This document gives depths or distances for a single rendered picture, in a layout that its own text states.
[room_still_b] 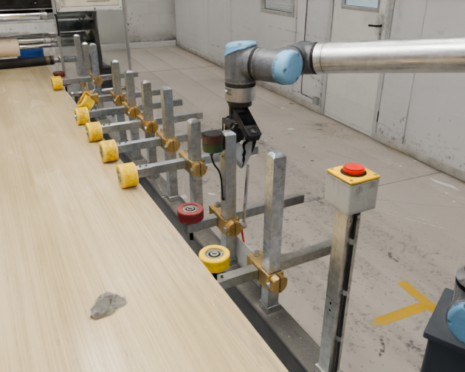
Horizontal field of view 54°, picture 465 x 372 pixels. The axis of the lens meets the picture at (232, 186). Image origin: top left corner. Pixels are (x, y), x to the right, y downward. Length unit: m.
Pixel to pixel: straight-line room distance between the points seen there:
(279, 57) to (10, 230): 0.88
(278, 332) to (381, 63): 0.75
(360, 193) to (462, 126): 3.22
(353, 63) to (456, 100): 2.82
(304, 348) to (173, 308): 0.38
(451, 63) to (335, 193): 0.50
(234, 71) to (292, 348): 0.75
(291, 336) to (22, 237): 0.77
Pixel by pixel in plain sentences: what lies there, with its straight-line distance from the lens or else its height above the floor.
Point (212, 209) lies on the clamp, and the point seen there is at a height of 0.87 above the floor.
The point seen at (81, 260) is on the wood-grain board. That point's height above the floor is 0.90.
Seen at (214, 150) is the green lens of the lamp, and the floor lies 1.11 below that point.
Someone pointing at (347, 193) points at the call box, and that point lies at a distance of 0.84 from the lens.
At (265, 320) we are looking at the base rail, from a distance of 1.29.
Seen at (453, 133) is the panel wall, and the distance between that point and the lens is 4.11.
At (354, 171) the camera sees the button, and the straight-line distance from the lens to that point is 0.85.
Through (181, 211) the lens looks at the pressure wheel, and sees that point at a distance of 1.36.
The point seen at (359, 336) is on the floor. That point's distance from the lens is 2.33.
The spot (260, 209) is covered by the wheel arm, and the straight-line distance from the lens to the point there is 1.49.
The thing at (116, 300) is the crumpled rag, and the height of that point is 0.91.
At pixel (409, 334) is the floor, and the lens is 2.41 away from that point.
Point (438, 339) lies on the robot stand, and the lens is 1.51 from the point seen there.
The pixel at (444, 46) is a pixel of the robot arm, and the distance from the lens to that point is 1.23.
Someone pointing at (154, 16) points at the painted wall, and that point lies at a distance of 10.35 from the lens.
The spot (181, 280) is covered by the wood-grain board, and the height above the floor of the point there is 0.90.
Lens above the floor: 1.56
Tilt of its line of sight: 26 degrees down
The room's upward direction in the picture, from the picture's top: straight up
